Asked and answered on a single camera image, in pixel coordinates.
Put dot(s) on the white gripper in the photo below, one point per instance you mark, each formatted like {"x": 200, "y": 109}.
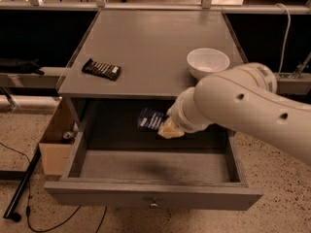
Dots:
{"x": 175, "y": 116}

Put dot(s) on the blue rxbar blueberry bar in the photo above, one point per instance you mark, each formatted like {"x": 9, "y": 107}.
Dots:
{"x": 151, "y": 119}

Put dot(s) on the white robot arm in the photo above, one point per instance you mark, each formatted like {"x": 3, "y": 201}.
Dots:
{"x": 243, "y": 99}

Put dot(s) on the grey open top drawer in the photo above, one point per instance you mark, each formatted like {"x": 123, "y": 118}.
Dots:
{"x": 116, "y": 163}

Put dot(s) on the brass drawer knob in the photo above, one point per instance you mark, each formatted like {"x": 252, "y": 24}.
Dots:
{"x": 154, "y": 204}

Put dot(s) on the white ceramic bowl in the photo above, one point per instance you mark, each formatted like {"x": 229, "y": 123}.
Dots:
{"x": 204, "y": 61}

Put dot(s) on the grey wooden cabinet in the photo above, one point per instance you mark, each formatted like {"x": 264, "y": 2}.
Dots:
{"x": 151, "y": 47}

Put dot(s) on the dark chocolate snack bar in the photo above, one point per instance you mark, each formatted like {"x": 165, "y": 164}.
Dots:
{"x": 102, "y": 70}

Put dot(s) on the metal can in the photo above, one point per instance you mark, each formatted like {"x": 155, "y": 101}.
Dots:
{"x": 68, "y": 136}

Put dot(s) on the cardboard box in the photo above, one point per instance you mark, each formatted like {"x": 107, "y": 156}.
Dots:
{"x": 54, "y": 151}

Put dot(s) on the black floor pole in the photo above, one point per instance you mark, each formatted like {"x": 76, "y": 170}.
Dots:
{"x": 24, "y": 182}

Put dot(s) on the metal railing frame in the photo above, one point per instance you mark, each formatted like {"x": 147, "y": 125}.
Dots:
{"x": 155, "y": 4}

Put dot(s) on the black cloth on rail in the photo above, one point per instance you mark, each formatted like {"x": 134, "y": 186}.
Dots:
{"x": 19, "y": 66}

